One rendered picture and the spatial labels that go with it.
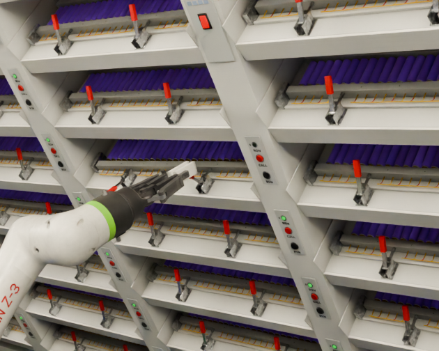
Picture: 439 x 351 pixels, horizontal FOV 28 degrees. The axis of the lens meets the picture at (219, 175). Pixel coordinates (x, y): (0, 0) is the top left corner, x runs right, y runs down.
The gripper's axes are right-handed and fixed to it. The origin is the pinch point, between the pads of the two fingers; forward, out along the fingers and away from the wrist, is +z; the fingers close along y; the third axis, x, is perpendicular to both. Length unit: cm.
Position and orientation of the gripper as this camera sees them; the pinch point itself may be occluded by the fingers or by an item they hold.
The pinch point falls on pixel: (182, 172)
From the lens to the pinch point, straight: 197.3
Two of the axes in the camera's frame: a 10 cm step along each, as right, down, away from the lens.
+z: 6.3, -3.9, 6.8
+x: -2.3, -9.2, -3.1
